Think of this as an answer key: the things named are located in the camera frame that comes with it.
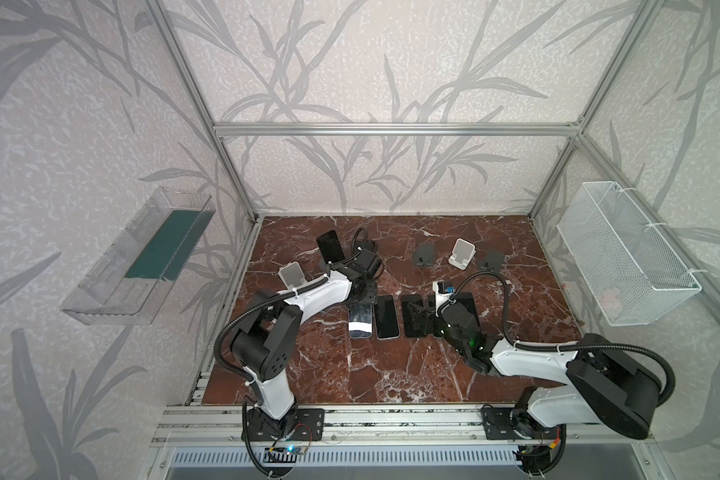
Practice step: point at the white wire mesh basket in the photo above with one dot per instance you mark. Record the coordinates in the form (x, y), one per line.
(635, 276)

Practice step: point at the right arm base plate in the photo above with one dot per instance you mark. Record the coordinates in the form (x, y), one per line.
(509, 423)

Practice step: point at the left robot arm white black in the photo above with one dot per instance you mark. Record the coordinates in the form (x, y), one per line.
(258, 344)

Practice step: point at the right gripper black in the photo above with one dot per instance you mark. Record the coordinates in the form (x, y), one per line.
(438, 317)

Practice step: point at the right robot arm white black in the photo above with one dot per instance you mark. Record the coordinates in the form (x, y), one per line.
(597, 383)

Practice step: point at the white phone stand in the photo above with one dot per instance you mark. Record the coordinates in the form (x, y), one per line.
(292, 275)
(462, 254)

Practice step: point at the clear plastic wall tray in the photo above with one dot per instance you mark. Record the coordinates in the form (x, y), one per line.
(130, 282)

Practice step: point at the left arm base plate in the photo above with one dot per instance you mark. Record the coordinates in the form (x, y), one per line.
(300, 424)

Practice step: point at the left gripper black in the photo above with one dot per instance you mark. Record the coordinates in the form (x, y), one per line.
(341, 258)

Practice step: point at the phone pink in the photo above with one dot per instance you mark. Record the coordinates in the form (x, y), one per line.
(467, 300)

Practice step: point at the grey round phone stand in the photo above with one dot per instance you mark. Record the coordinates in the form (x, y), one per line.
(424, 255)

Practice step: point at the white phone stand back right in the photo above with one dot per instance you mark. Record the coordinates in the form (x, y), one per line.
(462, 254)

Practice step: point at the aluminium front rail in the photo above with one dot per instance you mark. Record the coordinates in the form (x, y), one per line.
(341, 425)

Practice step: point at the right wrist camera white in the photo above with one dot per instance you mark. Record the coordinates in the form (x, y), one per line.
(443, 292)

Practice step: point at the white phone stand front right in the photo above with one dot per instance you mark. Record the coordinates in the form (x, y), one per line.
(292, 275)

